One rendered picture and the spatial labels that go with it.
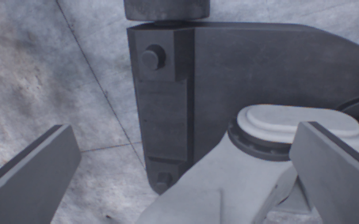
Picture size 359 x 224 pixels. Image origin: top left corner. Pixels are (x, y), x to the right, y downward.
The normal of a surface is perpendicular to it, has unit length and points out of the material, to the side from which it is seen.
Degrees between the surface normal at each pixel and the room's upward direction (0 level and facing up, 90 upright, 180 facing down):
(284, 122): 90
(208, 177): 90
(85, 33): 0
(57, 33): 0
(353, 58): 0
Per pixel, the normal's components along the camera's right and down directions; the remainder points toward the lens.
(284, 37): -0.22, 0.48
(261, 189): -0.03, -0.87
